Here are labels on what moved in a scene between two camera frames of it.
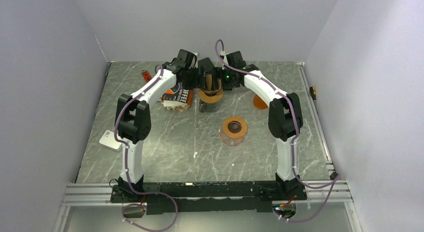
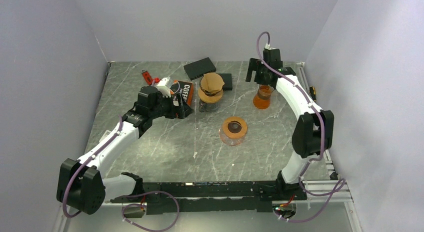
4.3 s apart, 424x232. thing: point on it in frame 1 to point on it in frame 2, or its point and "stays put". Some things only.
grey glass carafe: [208, 107] stays put
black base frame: [172, 197] stays put
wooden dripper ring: [211, 99] stays put
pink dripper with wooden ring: [232, 131] stays put
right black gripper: [218, 73] to [256, 65]
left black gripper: [198, 81] to [183, 109]
